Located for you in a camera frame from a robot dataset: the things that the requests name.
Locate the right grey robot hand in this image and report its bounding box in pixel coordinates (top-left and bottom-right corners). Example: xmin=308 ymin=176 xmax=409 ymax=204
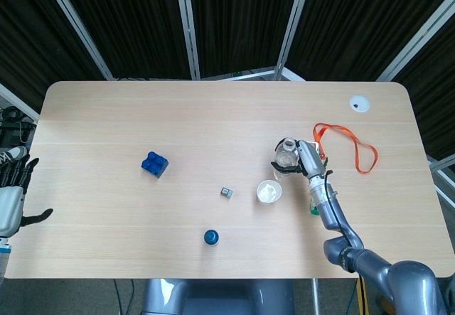
xmin=272 ymin=139 xmax=333 ymax=179

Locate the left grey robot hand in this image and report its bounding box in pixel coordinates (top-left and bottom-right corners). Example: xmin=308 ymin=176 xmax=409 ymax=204
xmin=0 ymin=154 xmax=54 ymax=238

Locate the transparent plastic water bottle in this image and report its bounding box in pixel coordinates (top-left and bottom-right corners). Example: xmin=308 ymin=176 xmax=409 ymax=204
xmin=274 ymin=137 xmax=301 ymax=181

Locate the white paper cup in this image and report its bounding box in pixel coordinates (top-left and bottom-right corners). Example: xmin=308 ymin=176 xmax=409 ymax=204
xmin=256 ymin=180 xmax=284 ymax=204

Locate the blue spray bottle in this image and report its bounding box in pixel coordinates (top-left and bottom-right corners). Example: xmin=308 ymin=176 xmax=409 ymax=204
xmin=203 ymin=228 xmax=221 ymax=247

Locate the clear badge holder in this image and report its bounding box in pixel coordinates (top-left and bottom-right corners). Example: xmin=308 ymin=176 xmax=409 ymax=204
xmin=304 ymin=140 xmax=323 ymax=159

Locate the grey sneaker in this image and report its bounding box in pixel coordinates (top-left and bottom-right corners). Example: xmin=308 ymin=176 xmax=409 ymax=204
xmin=0 ymin=145 xmax=28 ymax=161

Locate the black equipment pile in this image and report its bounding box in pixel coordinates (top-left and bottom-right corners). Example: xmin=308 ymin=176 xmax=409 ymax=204
xmin=0 ymin=105 xmax=36 ymax=145

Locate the metal table leg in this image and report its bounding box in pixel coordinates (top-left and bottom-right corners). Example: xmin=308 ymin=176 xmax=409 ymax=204
xmin=311 ymin=278 xmax=320 ymax=315

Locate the blue toy building block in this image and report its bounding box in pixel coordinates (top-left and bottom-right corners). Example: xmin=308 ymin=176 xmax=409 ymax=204
xmin=140 ymin=150 xmax=169 ymax=179

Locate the grey robot torso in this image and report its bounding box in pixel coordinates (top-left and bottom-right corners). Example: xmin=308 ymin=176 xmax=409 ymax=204
xmin=141 ymin=278 xmax=296 ymax=315

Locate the orange lanyard strap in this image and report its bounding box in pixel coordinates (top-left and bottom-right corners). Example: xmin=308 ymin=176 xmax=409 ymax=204
xmin=312 ymin=122 xmax=378 ymax=173

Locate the white cable grommet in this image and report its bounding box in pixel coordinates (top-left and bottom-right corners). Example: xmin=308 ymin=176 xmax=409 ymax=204
xmin=348 ymin=95 xmax=370 ymax=113

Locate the white partition post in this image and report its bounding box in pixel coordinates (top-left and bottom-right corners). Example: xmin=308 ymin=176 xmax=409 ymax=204
xmin=376 ymin=0 xmax=455 ymax=82
xmin=0 ymin=82 xmax=40 ymax=122
xmin=428 ymin=151 xmax=455 ymax=202
xmin=38 ymin=0 xmax=117 ymax=80
xmin=173 ymin=0 xmax=202 ymax=80
xmin=273 ymin=0 xmax=314 ymax=80

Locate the yellow cable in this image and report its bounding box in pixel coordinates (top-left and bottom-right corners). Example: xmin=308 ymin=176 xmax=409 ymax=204
xmin=357 ymin=275 xmax=367 ymax=315

